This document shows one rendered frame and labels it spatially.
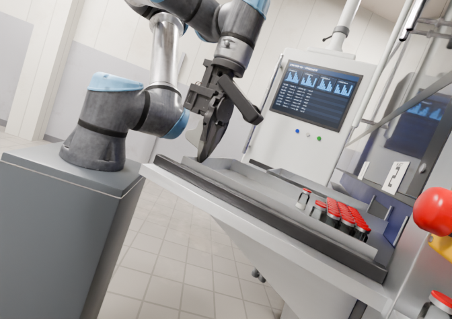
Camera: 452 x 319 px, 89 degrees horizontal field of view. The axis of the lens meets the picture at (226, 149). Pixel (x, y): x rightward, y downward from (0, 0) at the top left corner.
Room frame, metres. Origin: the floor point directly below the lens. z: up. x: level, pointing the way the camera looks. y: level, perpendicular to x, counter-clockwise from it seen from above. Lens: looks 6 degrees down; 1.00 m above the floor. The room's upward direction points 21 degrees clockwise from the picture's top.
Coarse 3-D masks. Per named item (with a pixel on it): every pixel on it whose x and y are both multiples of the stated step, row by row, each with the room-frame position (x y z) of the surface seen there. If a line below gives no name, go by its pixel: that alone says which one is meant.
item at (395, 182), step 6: (396, 162) 0.44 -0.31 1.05; (402, 162) 0.41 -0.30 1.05; (408, 162) 0.38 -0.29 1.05; (402, 168) 0.40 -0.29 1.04; (390, 174) 0.45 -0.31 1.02; (402, 174) 0.38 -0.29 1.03; (396, 180) 0.40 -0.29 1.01; (384, 186) 0.45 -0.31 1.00; (396, 186) 0.39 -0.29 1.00; (390, 192) 0.40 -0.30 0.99
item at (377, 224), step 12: (276, 168) 0.85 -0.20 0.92; (288, 180) 0.69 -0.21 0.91; (300, 180) 0.92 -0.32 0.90; (312, 192) 0.66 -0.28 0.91; (324, 192) 0.88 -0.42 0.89; (336, 192) 0.86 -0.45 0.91; (348, 204) 0.84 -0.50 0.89; (360, 204) 0.83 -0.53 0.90; (372, 216) 0.60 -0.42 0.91; (372, 228) 0.59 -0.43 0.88; (384, 228) 0.59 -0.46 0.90
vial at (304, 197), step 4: (304, 192) 0.51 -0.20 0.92; (308, 192) 0.51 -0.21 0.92; (300, 196) 0.51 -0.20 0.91; (304, 196) 0.51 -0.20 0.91; (308, 196) 0.51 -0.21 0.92; (300, 200) 0.51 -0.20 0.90; (304, 200) 0.51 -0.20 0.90; (308, 200) 0.51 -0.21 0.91; (296, 204) 0.52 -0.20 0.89; (300, 204) 0.51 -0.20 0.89; (304, 204) 0.51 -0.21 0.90; (300, 208) 0.51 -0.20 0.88; (304, 208) 0.51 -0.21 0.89
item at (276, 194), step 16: (192, 160) 0.43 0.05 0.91; (208, 160) 0.53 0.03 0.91; (224, 160) 0.61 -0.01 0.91; (208, 176) 0.41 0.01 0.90; (224, 176) 0.40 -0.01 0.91; (240, 176) 0.62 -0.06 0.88; (256, 176) 0.64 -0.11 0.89; (272, 176) 0.62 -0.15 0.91; (240, 192) 0.38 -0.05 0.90; (256, 192) 0.37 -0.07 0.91; (272, 192) 0.57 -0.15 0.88; (288, 192) 0.60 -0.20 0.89; (272, 208) 0.36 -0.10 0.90; (288, 208) 0.35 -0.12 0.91; (304, 224) 0.34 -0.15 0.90; (320, 224) 0.33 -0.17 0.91; (336, 240) 0.32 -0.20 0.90; (352, 240) 0.32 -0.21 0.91; (368, 256) 0.31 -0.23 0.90
